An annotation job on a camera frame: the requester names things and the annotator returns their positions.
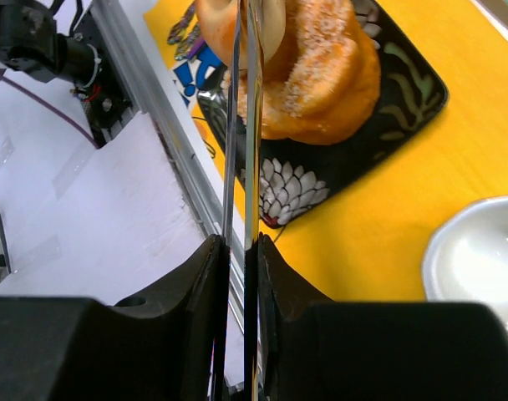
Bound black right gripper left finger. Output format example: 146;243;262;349
0;235;221;400

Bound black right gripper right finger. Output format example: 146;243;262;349
258;235;508;400

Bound sugared twisted donut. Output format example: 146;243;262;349
195;0;383;146

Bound metal tongs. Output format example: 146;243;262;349
211;0;267;401

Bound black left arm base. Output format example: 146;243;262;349
0;1;133;149

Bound yellow placemat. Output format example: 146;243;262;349
143;0;508;302

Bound black floral square plate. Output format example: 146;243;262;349
195;0;450;230

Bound pale yellow mug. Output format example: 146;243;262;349
421;195;508;333

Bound aluminium table rail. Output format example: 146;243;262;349
93;0;263;388

